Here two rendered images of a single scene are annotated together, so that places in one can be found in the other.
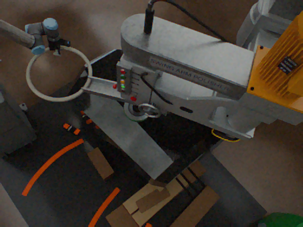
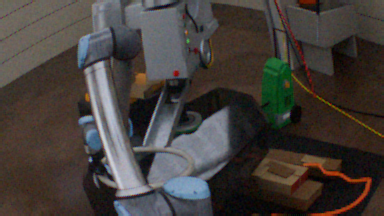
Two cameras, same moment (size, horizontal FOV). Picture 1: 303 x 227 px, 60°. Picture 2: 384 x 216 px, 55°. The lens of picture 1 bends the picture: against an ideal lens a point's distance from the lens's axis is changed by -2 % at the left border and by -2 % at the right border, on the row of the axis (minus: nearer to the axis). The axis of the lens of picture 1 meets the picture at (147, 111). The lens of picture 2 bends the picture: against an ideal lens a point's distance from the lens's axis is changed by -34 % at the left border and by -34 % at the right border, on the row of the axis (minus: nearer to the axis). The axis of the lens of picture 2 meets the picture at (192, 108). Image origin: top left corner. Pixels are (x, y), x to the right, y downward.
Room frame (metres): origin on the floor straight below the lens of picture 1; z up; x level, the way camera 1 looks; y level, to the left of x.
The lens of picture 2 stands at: (0.45, 2.74, 2.07)
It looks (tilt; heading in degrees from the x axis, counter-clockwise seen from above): 24 degrees down; 278
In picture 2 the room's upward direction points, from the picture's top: 10 degrees counter-clockwise
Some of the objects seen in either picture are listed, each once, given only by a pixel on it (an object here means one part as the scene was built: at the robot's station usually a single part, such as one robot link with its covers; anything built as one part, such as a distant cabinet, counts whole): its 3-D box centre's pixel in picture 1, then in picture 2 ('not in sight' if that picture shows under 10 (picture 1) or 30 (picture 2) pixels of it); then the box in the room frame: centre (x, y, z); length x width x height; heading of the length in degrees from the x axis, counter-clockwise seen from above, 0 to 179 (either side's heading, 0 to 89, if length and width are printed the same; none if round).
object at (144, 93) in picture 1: (154, 78); (172, 35); (0.87, 0.00, 1.30); 0.36 x 0.22 x 0.45; 79
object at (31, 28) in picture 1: (35, 31); (95, 136); (1.15, 0.88, 1.17); 0.12 x 0.12 x 0.09; 30
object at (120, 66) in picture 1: (123, 80); (183, 32); (0.79, 0.17, 1.35); 0.08 x 0.03 x 0.28; 79
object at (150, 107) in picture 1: (151, 106); (198, 50); (0.75, -0.02, 1.18); 0.15 x 0.10 x 0.15; 79
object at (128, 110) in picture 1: (137, 107); (181, 121); (0.89, 0.08, 0.82); 0.21 x 0.21 x 0.01
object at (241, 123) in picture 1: (247, 111); (197, 9); (0.76, -0.57, 1.32); 0.19 x 0.19 x 0.20
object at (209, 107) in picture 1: (202, 100); (189, 23); (0.80, -0.31, 1.28); 0.74 x 0.23 x 0.49; 79
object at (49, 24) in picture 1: (51, 28); (88, 130); (1.21, 0.79, 1.16); 0.10 x 0.09 x 0.12; 120
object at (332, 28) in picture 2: not in sight; (329, 32); (-0.80, -3.00, 0.43); 1.30 x 0.62 x 0.86; 45
